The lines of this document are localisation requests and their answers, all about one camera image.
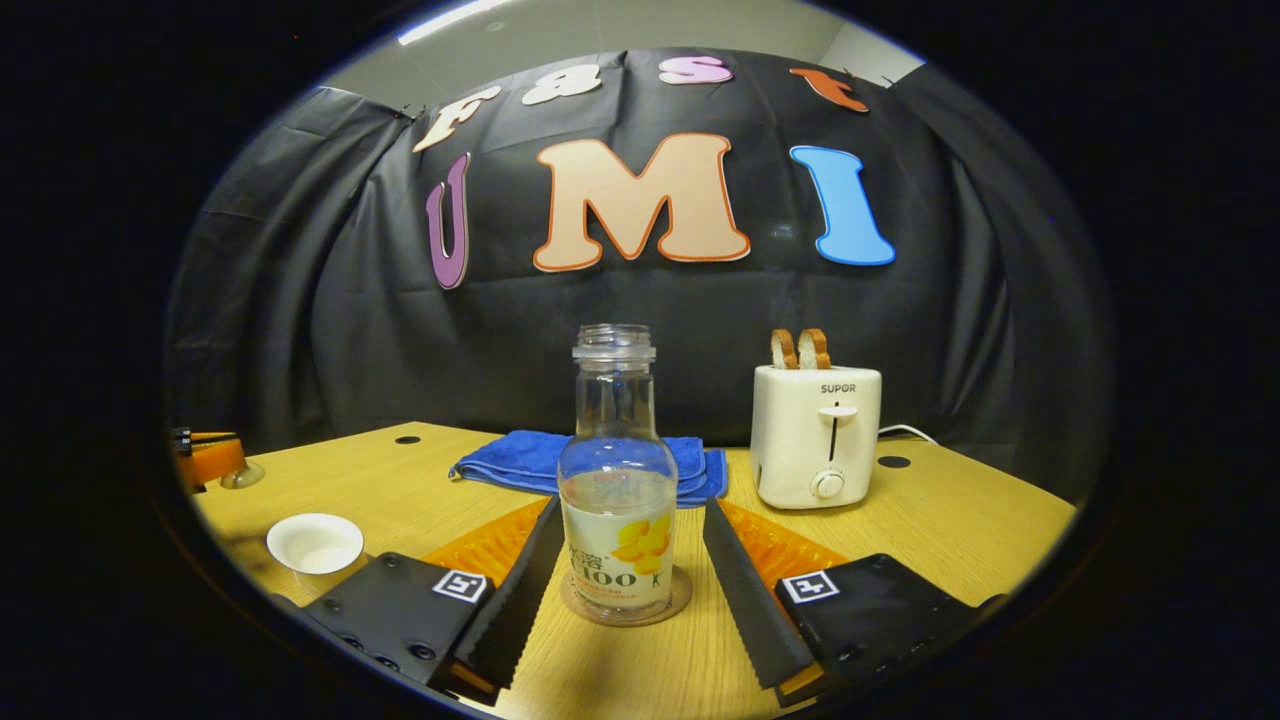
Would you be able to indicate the toast slice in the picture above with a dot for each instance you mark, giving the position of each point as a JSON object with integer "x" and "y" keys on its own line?
{"x": 814, "y": 349}
{"x": 783, "y": 350}

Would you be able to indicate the round wooden coaster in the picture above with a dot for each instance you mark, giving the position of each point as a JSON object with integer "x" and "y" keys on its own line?
{"x": 683, "y": 595}

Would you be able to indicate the blue folded towel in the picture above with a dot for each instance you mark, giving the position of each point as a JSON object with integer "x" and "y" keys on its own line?
{"x": 510, "y": 460}

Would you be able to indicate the beige teacup lid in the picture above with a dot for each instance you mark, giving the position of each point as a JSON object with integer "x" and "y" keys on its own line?
{"x": 243, "y": 478}

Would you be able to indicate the beige teacup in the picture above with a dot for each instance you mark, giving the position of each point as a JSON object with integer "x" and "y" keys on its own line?
{"x": 315, "y": 545}

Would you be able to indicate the white toaster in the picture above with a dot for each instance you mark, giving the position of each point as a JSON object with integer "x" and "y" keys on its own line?
{"x": 815, "y": 440}

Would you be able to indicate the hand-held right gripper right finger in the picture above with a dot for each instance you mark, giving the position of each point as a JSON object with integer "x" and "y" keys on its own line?
{"x": 750, "y": 605}

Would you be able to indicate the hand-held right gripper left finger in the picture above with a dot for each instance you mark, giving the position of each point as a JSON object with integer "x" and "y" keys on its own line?
{"x": 515, "y": 600}

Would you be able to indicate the clear water bottle yellow label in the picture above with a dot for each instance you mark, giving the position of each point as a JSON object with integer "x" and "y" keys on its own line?
{"x": 617, "y": 480}

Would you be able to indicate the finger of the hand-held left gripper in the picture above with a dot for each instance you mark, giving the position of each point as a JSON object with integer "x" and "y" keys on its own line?
{"x": 210, "y": 460}

